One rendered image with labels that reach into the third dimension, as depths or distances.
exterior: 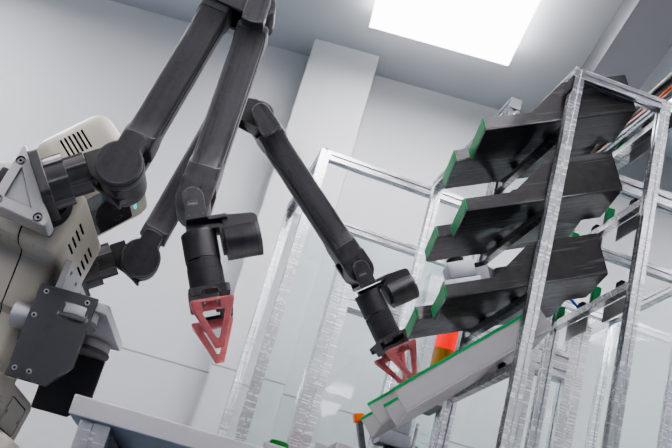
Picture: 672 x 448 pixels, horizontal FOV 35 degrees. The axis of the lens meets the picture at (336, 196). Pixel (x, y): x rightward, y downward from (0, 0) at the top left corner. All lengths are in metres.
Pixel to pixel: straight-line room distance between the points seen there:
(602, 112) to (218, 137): 0.68
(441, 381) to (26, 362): 0.66
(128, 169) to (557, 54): 3.06
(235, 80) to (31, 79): 3.23
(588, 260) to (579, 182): 0.14
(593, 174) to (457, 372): 0.44
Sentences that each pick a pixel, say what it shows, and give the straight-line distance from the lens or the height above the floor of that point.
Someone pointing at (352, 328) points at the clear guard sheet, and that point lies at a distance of 3.63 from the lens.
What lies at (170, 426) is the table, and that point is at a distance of 1.59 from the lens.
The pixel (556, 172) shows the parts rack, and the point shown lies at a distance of 1.86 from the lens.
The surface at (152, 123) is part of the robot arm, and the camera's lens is 1.81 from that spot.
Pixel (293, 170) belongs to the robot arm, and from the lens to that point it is 2.23.
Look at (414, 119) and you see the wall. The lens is 4.94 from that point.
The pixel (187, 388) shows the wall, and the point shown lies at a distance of 4.46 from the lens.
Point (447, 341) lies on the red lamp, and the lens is 2.46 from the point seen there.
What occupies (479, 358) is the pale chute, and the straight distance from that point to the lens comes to 1.75.
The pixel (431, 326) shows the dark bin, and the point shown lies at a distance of 1.97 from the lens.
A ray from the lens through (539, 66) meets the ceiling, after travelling 4.68.
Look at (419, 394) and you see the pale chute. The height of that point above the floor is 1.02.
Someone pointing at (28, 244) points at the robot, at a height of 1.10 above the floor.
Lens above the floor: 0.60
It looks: 23 degrees up
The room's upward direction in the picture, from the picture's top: 16 degrees clockwise
